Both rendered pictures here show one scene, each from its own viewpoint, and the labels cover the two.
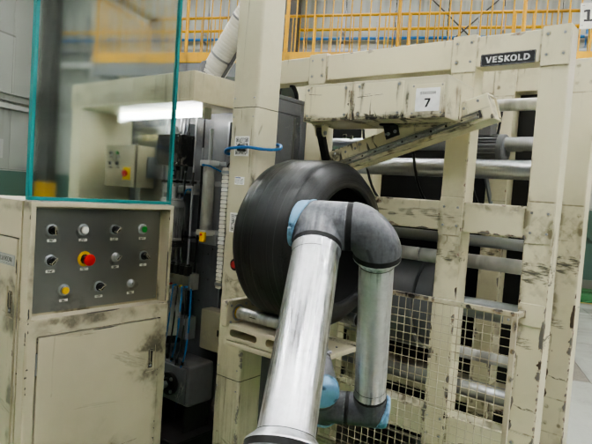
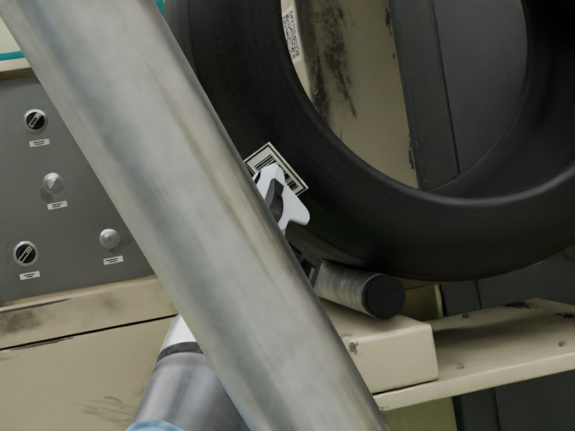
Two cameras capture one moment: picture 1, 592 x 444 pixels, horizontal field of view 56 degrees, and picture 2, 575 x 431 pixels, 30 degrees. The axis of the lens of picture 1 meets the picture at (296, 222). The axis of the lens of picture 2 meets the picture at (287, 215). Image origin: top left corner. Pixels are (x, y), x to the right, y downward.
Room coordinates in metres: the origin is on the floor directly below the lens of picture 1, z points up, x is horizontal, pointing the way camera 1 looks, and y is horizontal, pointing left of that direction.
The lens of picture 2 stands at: (0.91, -0.71, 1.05)
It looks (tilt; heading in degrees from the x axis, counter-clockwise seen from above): 3 degrees down; 40
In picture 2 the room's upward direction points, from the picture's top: 10 degrees counter-clockwise
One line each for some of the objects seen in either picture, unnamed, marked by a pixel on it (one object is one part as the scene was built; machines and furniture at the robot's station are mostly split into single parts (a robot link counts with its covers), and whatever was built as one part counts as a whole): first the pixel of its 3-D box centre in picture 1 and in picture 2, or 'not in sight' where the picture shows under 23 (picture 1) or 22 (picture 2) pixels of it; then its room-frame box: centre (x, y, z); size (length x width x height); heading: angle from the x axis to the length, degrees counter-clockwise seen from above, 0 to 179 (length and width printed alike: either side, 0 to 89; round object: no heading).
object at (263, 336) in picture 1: (271, 339); (347, 337); (1.89, 0.06, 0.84); 0.36 x 0.09 x 0.06; 52
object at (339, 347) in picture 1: (295, 344); (464, 345); (2.00, -0.03, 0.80); 0.37 x 0.36 x 0.02; 142
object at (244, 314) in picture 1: (273, 321); (340, 283); (1.89, 0.05, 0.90); 0.35 x 0.05 x 0.05; 52
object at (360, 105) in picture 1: (384, 105); not in sight; (2.15, -0.31, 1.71); 0.61 x 0.25 x 0.15; 52
